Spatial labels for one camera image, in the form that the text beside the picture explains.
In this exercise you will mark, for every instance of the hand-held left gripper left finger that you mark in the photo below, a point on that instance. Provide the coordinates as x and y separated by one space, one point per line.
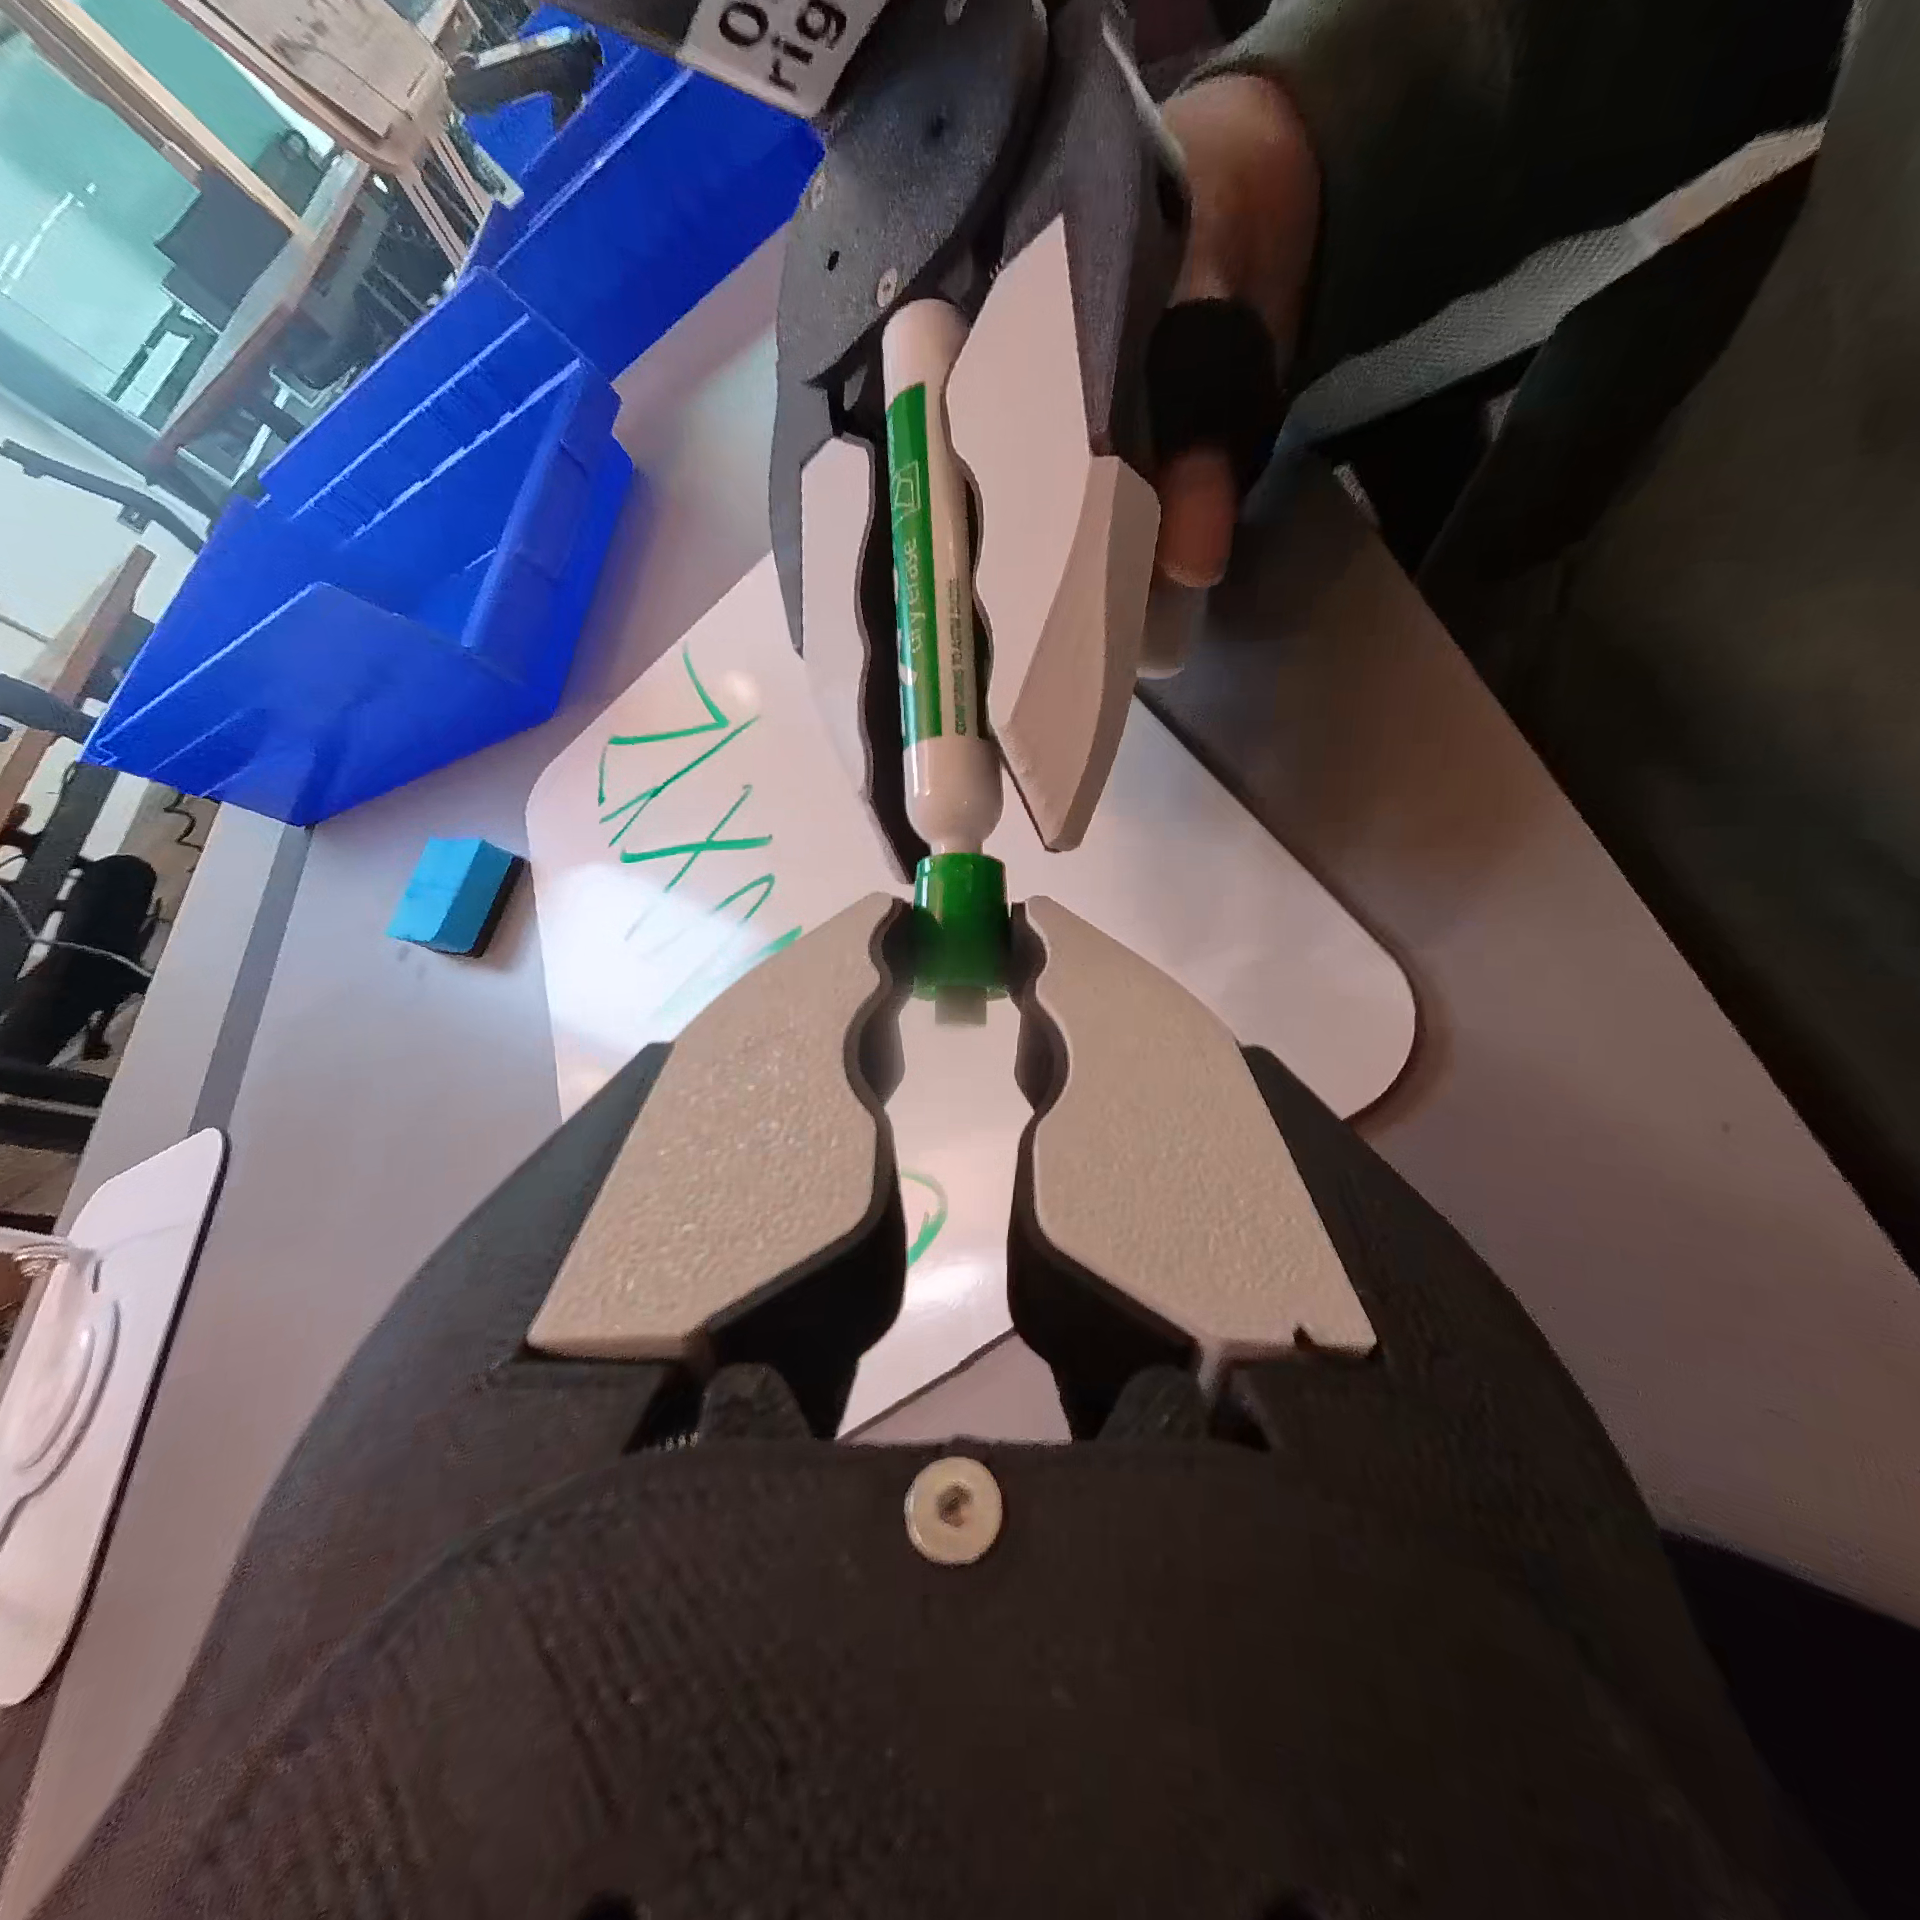
721 1186

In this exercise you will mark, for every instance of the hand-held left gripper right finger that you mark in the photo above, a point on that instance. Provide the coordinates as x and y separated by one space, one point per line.
1200 1186

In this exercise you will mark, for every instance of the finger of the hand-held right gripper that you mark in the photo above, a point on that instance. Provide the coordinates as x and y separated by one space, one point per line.
827 541
1075 511

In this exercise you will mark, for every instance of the green whiteboard marker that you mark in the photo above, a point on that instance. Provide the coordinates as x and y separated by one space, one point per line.
936 570

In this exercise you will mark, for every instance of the green marker cap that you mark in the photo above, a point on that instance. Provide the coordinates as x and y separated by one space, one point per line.
965 917

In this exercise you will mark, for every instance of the blue whiteboard eraser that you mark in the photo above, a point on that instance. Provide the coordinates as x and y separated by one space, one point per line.
457 895

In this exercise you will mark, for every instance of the small blue storage bin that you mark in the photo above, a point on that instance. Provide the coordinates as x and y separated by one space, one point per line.
646 210

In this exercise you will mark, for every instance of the person's green sweatshirt torso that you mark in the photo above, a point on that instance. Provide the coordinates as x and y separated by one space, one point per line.
1710 690

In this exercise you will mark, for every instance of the black office chair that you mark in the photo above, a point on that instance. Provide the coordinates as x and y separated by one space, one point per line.
77 960

